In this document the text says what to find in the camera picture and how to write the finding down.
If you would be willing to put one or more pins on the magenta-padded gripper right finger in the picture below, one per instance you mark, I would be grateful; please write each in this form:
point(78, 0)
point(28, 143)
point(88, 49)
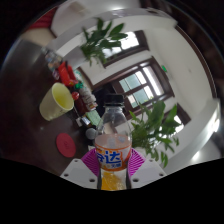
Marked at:
point(143, 170)

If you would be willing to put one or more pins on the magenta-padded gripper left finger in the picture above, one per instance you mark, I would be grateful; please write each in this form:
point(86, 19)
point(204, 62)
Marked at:
point(83, 170)

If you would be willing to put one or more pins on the orange soda plastic bottle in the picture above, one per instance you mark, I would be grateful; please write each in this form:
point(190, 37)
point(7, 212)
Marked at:
point(113, 153)

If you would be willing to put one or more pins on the flat round red coaster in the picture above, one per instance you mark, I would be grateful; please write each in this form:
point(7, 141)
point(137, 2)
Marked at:
point(66, 145)

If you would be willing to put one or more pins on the grey round balls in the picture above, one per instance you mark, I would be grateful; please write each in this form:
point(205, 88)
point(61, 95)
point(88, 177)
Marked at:
point(90, 133)

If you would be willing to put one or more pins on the large-leafed potted green plant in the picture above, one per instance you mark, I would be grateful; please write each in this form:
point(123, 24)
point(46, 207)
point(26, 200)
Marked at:
point(153, 126)

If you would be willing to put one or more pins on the pale yellow cup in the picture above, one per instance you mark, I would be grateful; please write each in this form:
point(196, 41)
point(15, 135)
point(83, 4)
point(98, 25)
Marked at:
point(53, 105)

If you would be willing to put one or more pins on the box of wrapped snacks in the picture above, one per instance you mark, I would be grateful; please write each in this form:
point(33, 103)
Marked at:
point(87, 98)

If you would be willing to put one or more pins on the small red ball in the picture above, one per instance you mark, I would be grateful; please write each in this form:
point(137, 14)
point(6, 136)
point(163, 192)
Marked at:
point(75, 95)

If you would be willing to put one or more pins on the black chair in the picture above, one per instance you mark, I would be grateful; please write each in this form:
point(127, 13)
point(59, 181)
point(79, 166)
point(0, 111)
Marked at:
point(100, 96)

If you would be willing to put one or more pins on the red plastic tray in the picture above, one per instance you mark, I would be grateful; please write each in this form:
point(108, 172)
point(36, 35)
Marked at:
point(65, 75)

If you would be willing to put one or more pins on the dark wooden double door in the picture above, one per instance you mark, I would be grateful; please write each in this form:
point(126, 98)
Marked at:
point(156, 71)

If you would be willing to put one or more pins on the green exit sign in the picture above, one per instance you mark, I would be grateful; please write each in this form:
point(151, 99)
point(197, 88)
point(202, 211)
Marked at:
point(164, 68)

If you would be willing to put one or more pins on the group of round stickers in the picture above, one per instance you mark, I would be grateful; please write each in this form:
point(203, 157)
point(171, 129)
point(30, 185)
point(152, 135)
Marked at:
point(51, 60)

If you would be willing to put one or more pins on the small-leafed potted green plant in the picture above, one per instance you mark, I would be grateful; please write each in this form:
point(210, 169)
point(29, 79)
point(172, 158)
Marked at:
point(103, 38)

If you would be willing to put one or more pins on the red carpeted stairs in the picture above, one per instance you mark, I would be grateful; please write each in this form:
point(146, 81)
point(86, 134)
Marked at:
point(45, 20)

